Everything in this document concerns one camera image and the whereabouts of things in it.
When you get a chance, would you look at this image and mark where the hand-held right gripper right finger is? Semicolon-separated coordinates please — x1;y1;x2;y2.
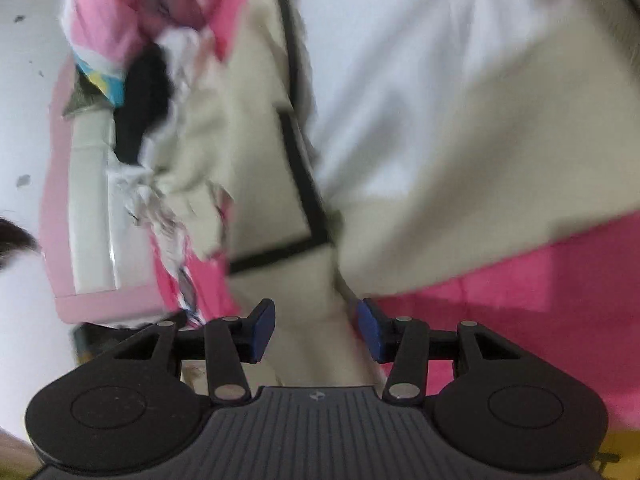
356;297;523;405

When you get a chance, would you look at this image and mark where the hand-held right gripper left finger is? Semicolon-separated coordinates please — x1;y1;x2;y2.
112;298;277;403

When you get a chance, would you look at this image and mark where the beige garment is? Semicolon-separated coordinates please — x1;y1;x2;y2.
150;0;640;391

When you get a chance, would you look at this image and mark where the pink checkered garment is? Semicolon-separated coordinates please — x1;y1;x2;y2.
135;180;236;326

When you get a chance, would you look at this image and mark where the pink floral bed sheet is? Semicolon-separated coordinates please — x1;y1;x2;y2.
150;210;640;433

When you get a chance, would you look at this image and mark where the white garment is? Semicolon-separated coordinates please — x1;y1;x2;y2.
105;27;216;231

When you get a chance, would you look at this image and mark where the black garment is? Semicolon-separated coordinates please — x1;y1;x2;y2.
112;42;176;166

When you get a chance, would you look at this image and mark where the person's dark hair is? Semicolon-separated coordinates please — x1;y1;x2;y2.
0;217;42;272

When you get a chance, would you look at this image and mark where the green patterned pillow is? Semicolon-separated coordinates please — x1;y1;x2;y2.
62;67;116;118

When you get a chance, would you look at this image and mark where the pink and grey quilt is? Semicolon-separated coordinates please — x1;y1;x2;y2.
60;0;251;91

